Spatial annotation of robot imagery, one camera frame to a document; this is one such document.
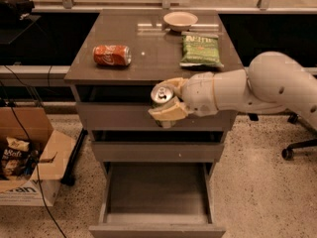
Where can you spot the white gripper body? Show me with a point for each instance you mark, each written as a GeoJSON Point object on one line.
{"type": "Point", "coordinates": [199, 93]}

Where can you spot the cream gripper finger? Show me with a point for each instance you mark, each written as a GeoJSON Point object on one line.
{"type": "Point", "coordinates": [173, 110]}
{"type": "Point", "coordinates": [175, 84]}

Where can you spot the green soda can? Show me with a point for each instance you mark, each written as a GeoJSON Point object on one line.
{"type": "Point", "coordinates": [160, 95]}

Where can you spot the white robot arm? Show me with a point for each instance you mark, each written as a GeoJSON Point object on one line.
{"type": "Point", "coordinates": [272, 83]}

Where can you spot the grey top drawer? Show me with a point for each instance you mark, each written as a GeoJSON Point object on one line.
{"type": "Point", "coordinates": [125, 107]}

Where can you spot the grey middle drawer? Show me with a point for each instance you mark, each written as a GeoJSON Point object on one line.
{"type": "Point", "coordinates": [158, 146]}

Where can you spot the grey drawer cabinet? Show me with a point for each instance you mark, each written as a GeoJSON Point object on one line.
{"type": "Point", "coordinates": [156, 52]}

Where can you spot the red cola can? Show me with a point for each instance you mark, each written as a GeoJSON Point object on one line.
{"type": "Point", "coordinates": [112, 55]}

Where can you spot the grey open bottom drawer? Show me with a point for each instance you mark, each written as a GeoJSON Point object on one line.
{"type": "Point", "coordinates": [157, 200]}

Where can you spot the green chip bag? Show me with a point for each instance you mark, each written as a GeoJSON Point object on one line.
{"type": "Point", "coordinates": [200, 49]}

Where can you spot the white bowl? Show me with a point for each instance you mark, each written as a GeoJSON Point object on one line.
{"type": "Point", "coordinates": [180, 21]}

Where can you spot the black table leg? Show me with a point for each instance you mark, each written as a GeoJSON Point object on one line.
{"type": "Point", "coordinates": [68, 177]}

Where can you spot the cardboard box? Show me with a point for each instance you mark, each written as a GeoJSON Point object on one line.
{"type": "Point", "coordinates": [33, 125]}

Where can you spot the dark snack bag in box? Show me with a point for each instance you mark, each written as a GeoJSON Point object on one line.
{"type": "Point", "coordinates": [18, 159]}

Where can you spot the black bag on shelf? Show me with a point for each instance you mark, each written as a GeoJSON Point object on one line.
{"type": "Point", "coordinates": [12, 11]}

